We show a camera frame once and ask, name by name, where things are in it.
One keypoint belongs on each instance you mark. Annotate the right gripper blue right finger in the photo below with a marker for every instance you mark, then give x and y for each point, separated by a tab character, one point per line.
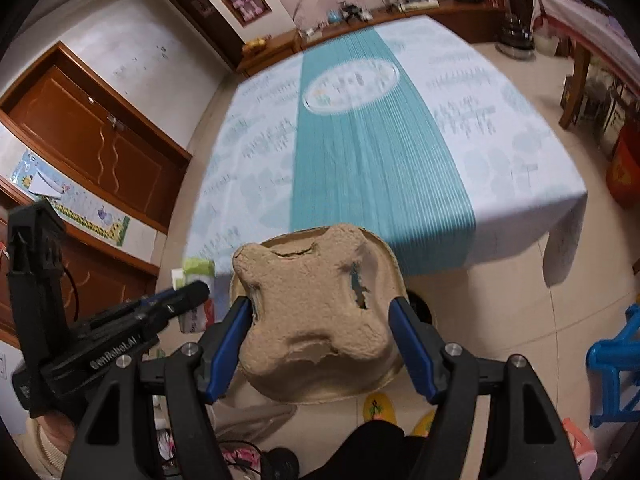
419	345

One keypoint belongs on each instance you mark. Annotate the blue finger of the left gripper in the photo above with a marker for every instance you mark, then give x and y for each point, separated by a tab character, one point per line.
159	298
185	299

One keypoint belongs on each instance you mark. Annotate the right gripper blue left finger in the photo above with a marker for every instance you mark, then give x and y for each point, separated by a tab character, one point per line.
221	346

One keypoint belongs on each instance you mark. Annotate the brown pulp cup carrier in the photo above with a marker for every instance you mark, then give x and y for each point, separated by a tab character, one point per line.
320	301

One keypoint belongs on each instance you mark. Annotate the small green white wrapper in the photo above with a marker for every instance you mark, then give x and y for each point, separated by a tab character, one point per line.
196	278

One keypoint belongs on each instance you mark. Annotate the operator left hand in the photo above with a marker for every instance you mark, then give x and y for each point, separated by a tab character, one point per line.
52	434

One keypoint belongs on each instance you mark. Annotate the left yellow slipper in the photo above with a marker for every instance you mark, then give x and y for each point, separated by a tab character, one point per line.
378	406

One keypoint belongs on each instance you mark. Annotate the yellow slipper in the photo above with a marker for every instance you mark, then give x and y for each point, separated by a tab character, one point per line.
378	406
424	425

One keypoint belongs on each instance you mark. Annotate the right yellow slipper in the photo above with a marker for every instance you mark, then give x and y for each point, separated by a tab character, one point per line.
424	425

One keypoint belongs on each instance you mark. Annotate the blue plastic stool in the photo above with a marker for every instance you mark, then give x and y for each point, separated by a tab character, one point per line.
611	357

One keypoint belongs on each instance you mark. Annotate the pink plastic stool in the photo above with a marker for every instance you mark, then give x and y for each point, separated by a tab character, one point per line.
585	454

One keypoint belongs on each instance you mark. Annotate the brown wooden door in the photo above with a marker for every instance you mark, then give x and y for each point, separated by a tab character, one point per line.
68	115

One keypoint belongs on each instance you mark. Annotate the patterned teal white tablecloth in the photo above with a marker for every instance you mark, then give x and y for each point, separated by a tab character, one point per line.
405	130

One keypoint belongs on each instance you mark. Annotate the red plastic bucket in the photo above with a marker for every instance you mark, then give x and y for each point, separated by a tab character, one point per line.
622	176

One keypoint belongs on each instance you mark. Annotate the black rice cooker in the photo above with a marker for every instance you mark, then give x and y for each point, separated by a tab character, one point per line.
515	40

